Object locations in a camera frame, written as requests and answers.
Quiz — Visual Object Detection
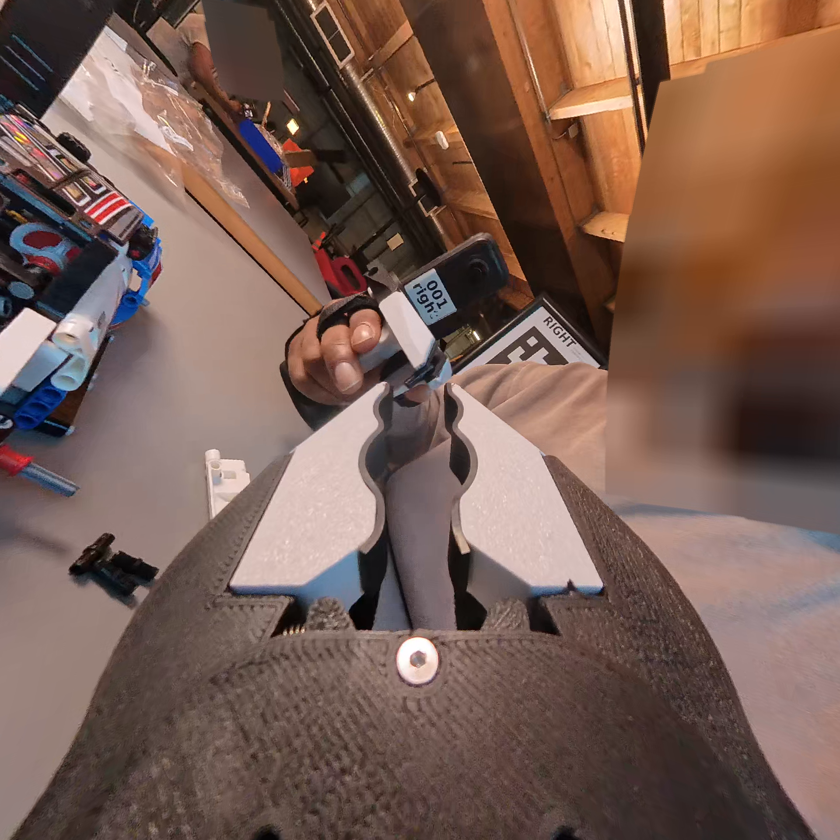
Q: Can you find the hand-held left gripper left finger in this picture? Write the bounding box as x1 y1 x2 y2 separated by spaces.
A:
228 382 395 614

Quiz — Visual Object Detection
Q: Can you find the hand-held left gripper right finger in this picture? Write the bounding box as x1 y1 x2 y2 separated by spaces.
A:
444 382 605 605

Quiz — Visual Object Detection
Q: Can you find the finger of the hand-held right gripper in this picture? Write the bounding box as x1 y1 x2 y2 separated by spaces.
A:
379 290 435 371
397 328 455 398

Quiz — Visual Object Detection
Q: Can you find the white lego panel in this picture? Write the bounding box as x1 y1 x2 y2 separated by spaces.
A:
204 449 253 521

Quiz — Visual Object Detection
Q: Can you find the lego race car model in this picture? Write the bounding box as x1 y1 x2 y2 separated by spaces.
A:
0 98 164 497

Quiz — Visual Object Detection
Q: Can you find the black lego pin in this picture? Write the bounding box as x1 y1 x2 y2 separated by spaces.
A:
69 533 118 578
98 550 160 596

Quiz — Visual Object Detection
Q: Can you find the person's right hand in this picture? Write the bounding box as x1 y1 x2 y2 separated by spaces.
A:
283 297 387 406

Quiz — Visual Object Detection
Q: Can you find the framed marker sign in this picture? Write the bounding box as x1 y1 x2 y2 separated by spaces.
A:
453 294 608 376

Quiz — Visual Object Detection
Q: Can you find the wooden shelf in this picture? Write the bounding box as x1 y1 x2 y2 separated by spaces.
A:
546 77 636 123
579 210 632 245

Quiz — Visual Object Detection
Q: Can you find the blue container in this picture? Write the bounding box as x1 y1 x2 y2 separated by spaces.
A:
238 117 284 173

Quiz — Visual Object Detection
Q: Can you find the person's beige sweatshirt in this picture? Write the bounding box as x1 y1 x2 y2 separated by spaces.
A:
604 489 840 840

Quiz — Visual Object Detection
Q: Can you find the pile of clear plastic bags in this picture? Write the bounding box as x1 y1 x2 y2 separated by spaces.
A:
58 36 252 210

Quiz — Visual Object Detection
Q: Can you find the black monitor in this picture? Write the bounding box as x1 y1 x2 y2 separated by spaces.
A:
0 0 114 120

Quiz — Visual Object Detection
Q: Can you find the red metal frame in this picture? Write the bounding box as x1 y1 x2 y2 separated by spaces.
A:
314 248 370 298

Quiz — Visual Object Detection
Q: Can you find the metal duct pipe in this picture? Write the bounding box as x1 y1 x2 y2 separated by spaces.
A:
272 0 460 247

